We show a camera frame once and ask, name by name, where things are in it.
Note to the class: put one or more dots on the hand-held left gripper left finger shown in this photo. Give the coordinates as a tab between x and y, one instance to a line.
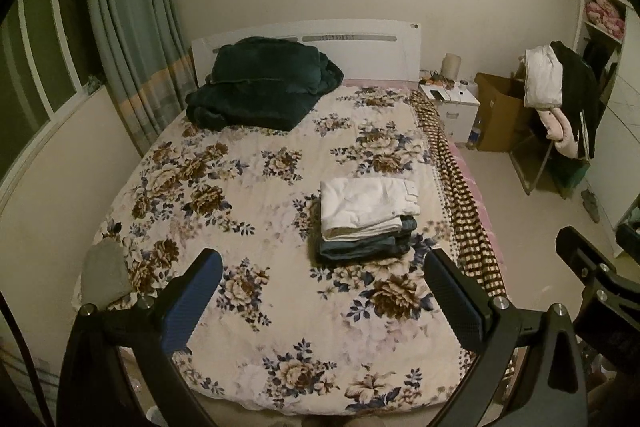
192	302

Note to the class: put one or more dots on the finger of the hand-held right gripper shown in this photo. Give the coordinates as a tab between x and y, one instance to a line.
582	262
630	237

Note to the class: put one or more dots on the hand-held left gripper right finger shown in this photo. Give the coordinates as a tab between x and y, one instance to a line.
452	302

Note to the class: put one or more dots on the white pants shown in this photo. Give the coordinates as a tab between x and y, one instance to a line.
365	202

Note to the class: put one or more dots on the pair of shoes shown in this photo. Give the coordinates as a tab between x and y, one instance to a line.
591	206

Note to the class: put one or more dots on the white wardrobe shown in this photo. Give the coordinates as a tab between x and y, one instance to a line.
615	147

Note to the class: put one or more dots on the grey cloth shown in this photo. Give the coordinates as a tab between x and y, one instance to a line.
105	272

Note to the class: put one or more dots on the brown checked sheet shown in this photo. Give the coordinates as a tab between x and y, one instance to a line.
465	207

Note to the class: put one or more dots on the folded blue jeans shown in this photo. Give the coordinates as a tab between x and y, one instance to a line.
360	249

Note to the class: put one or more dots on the floral bed blanket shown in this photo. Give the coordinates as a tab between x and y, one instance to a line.
250	207

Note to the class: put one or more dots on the metal chair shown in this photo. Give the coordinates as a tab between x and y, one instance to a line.
530	157

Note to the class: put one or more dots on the pink garment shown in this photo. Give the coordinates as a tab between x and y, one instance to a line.
562	132

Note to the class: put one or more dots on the black garment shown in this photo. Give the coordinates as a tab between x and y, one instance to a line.
580	92

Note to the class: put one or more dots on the plastic water bottle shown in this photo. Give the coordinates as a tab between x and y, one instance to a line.
474	136

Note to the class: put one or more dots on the cardboard box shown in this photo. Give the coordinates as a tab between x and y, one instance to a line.
500	117

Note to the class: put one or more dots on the white garment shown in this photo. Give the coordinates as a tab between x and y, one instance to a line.
542	77

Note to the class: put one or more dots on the white nightstand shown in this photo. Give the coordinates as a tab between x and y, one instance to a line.
457	112

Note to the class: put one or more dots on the phone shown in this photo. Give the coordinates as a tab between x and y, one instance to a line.
437	95

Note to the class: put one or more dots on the pink floral bedding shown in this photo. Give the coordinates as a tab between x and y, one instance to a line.
605	14

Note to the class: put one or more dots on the dark green blanket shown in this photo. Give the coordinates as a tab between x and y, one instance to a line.
260	77

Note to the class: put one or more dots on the white bed headboard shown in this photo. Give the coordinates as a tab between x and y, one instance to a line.
370	57

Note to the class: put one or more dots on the window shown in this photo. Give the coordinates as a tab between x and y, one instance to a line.
35	67

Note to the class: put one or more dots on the green curtain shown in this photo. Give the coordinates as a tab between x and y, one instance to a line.
135	17

